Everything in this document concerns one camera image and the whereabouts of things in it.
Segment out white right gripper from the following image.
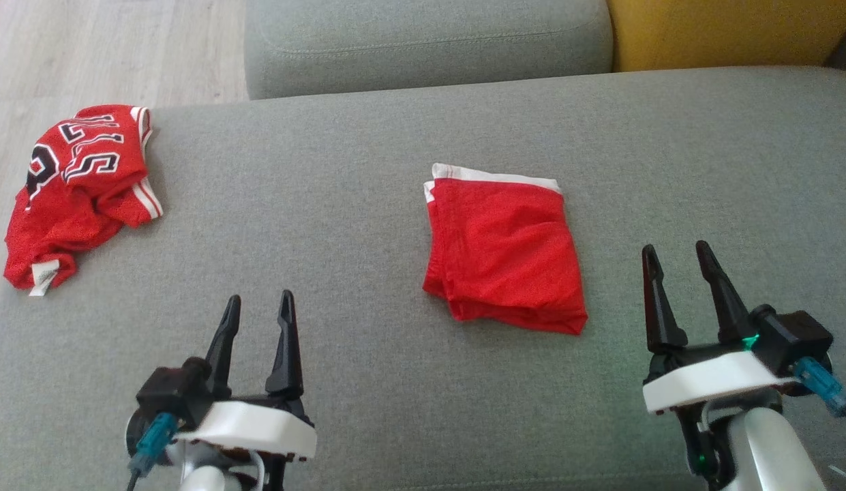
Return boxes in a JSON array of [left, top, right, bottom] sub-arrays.
[[641, 240, 800, 416]]

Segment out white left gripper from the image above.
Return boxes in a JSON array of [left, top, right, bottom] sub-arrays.
[[179, 290, 318, 466]]

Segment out red shorts with white trim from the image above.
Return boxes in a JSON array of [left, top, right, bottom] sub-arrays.
[[422, 163, 589, 336]]

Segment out red jersey with black lettering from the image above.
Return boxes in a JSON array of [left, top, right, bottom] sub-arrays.
[[3, 104, 164, 297]]

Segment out big yellow sofa back cushion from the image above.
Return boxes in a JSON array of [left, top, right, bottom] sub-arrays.
[[606, 0, 846, 73]]

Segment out grey sofa seat cushion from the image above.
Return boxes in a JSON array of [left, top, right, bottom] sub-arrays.
[[243, 0, 615, 102]]

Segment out left cable with teal plug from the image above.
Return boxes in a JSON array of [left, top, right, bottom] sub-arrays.
[[125, 412, 180, 491]]

